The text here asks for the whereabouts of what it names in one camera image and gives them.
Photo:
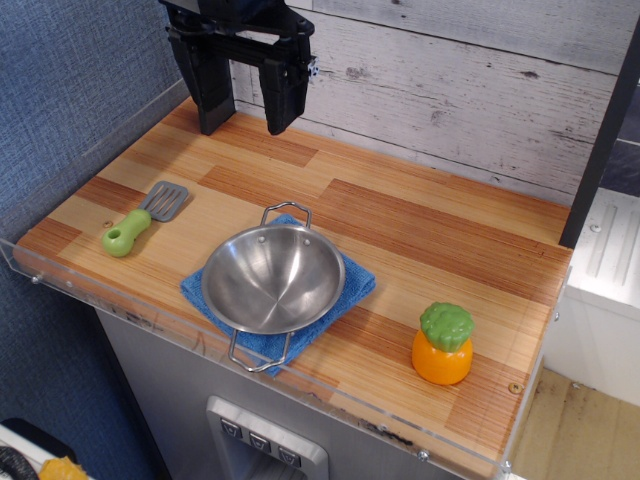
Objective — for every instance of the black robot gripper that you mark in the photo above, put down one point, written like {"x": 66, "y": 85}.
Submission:
{"x": 205, "y": 34}

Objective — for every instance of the clear acrylic guard rail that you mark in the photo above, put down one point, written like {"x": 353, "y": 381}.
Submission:
{"x": 352, "y": 391}

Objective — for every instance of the silver toy dispenser panel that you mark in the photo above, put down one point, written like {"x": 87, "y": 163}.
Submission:
{"x": 252, "y": 447}

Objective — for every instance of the yellow object at corner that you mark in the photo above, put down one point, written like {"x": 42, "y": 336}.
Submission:
{"x": 62, "y": 469}

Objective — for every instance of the stainless steel pot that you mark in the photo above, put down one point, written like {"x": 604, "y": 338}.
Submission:
{"x": 276, "y": 278}

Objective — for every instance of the white toy sink unit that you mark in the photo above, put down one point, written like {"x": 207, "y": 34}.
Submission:
{"x": 594, "y": 336}

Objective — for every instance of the orange green salt shaker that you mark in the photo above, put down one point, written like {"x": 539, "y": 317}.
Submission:
{"x": 442, "y": 349}

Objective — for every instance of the blue folded cloth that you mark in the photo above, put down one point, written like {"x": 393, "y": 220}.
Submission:
{"x": 358, "y": 285}

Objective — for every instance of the green grey toy spatula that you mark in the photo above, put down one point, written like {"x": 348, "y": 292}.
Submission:
{"x": 161, "y": 204}

